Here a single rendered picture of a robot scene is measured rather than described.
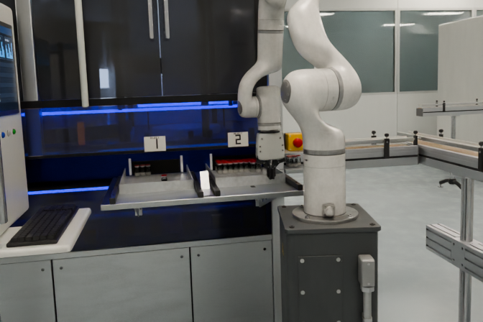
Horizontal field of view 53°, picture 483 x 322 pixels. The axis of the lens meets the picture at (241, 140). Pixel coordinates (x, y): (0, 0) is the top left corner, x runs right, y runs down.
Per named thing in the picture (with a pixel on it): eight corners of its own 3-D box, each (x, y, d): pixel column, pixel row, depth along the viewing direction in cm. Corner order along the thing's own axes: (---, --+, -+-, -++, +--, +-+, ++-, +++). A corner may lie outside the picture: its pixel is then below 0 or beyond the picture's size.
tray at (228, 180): (205, 171, 207) (205, 163, 207) (264, 167, 212) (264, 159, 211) (215, 187, 174) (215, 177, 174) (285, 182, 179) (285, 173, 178)
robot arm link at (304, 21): (303, 118, 138) (352, 116, 144) (322, 100, 128) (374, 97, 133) (267, -23, 155) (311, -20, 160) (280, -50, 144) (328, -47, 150)
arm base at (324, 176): (366, 223, 132) (365, 156, 129) (296, 226, 132) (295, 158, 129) (349, 205, 150) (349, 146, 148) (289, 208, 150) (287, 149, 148)
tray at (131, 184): (125, 176, 201) (124, 168, 201) (187, 172, 206) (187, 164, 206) (119, 194, 168) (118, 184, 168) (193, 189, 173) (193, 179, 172)
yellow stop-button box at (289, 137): (284, 149, 211) (283, 132, 210) (300, 148, 212) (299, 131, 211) (288, 151, 204) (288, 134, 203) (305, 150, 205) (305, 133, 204)
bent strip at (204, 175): (200, 187, 175) (199, 171, 175) (208, 186, 176) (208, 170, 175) (204, 195, 161) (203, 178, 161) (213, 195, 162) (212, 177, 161)
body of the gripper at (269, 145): (280, 127, 179) (281, 157, 180) (253, 129, 177) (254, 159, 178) (285, 128, 171) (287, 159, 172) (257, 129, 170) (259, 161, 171)
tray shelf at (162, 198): (113, 181, 201) (113, 177, 201) (276, 171, 213) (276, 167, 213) (100, 210, 154) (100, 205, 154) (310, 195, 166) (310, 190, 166)
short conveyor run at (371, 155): (278, 175, 215) (277, 139, 213) (270, 168, 230) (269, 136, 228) (420, 164, 226) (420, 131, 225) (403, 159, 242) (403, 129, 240)
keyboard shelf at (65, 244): (13, 219, 178) (12, 212, 178) (91, 213, 183) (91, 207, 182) (-35, 263, 134) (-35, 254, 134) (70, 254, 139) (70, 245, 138)
